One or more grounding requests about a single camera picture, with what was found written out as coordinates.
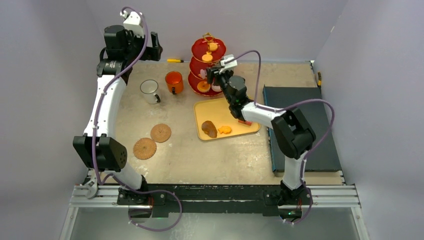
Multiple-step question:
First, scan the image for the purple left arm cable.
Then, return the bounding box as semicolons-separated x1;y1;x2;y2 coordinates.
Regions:
91;6;184;233

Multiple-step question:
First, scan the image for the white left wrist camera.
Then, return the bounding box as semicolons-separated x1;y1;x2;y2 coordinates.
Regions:
120;10;145;39

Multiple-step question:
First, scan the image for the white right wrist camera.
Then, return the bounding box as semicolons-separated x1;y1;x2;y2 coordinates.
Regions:
219;54;238;74

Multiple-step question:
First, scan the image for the red handled adjustable wrench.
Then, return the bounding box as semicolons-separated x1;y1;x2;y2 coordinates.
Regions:
84;174;98;199

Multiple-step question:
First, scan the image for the yellow black tool handle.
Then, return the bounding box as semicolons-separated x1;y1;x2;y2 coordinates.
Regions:
317;71;322;89

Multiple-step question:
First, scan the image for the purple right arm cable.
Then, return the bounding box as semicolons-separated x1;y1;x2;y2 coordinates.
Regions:
231;49;336;226

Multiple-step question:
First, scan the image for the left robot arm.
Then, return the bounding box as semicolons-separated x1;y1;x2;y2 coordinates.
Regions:
72;25;163;205

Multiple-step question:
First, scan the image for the red three tier stand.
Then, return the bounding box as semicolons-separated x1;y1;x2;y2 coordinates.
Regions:
188;32;227;97

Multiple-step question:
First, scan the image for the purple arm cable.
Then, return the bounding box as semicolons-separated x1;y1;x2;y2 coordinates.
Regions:
231;49;336;226
91;6;184;233

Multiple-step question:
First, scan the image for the yellow serving tray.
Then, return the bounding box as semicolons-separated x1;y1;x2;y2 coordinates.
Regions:
193;97;261;141

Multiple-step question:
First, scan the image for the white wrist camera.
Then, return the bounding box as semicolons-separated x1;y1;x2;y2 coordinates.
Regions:
219;54;238;74
120;10;145;39

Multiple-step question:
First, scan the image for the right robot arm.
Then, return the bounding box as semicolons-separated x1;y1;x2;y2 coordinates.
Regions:
206;66;316;204

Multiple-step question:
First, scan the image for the orange fish cookie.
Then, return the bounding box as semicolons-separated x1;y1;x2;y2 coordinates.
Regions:
218;125;232;134

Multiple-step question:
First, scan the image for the red white cake slice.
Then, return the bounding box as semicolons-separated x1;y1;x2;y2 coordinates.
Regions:
238;120;253;127

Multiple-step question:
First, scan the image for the round biscuit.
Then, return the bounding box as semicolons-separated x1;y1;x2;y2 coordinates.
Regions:
208;42;219;52
201;53;214;63

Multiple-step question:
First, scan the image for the round woven coaster far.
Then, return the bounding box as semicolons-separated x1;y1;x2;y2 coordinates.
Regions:
150;123;172;143

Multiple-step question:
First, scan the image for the white ribbed mug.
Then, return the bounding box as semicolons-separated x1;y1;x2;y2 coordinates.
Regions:
139;79;162;104

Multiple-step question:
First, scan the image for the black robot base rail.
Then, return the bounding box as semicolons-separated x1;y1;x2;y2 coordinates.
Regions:
117;183;312;218

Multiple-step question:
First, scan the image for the orange mug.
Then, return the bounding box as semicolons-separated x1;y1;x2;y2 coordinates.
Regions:
165;71;184;95

